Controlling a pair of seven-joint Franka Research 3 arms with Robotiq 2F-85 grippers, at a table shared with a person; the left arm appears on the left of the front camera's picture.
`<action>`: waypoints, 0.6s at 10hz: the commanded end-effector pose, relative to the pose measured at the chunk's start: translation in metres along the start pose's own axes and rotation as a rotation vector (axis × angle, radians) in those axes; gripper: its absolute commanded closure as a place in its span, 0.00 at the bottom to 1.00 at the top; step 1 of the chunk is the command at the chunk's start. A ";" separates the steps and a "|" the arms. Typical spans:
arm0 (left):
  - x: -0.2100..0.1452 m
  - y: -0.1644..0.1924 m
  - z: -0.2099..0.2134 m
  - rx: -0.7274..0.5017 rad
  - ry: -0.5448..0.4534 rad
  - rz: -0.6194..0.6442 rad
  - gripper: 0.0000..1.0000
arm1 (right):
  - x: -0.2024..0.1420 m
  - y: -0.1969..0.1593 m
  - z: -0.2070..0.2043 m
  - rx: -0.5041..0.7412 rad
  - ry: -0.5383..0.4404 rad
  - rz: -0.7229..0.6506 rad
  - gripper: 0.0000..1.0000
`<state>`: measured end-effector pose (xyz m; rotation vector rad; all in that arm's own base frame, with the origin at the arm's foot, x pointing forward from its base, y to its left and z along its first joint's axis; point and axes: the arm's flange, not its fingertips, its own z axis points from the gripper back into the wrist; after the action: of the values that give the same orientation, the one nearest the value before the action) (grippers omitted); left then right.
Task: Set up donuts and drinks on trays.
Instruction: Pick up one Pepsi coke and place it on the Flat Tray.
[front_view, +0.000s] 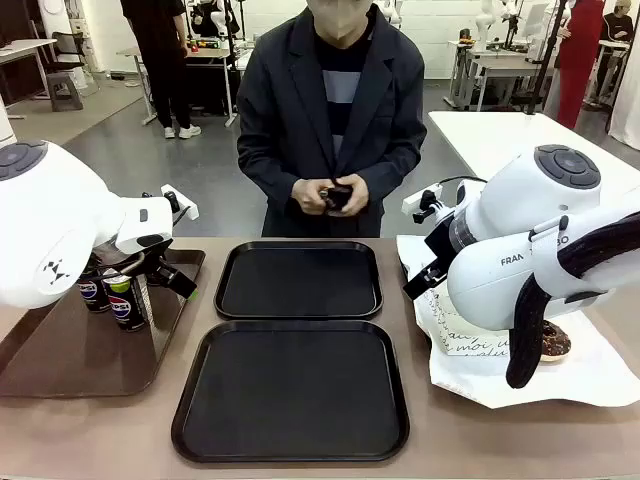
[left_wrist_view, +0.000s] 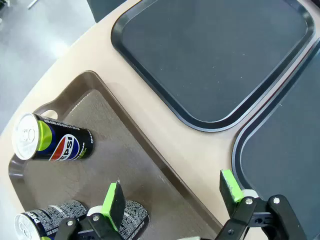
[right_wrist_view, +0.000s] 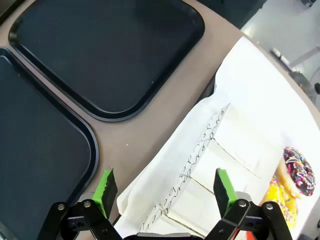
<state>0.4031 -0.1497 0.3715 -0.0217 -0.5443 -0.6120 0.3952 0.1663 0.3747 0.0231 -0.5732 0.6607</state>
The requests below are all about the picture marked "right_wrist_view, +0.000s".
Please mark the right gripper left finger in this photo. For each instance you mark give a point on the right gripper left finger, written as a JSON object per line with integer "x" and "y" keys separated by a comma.
{"x": 106, "y": 192}

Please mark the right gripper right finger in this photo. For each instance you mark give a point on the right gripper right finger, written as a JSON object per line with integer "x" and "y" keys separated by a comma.
{"x": 223, "y": 192}

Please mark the white script paper donut box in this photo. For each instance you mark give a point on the white script paper donut box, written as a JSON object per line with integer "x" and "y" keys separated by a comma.
{"x": 172, "y": 226}
{"x": 195, "y": 202}
{"x": 246, "y": 135}
{"x": 205, "y": 162}

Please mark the yellow glazed sprinkle donut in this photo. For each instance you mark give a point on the yellow glazed sprinkle donut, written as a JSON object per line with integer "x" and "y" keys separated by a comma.
{"x": 281, "y": 202}

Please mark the chocolate sprinkle donut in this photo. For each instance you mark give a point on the chocolate sprinkle donut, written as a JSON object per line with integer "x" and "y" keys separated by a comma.
{"x": 298, "y": 170}

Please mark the black plastic serving tray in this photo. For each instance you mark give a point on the black plastic serving tray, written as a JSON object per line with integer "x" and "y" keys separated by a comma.
{"x": 105, "y": 55}
{"x": 37, "y": 140}

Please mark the white parchment paper sheet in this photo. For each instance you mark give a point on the white parchment paper sheet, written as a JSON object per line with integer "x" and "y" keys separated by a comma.
{"x": 252, "y": 85}

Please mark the grey metal frame leg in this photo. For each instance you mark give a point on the grey metal frame leg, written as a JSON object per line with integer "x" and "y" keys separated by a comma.
{"x": 280, "y": 55}

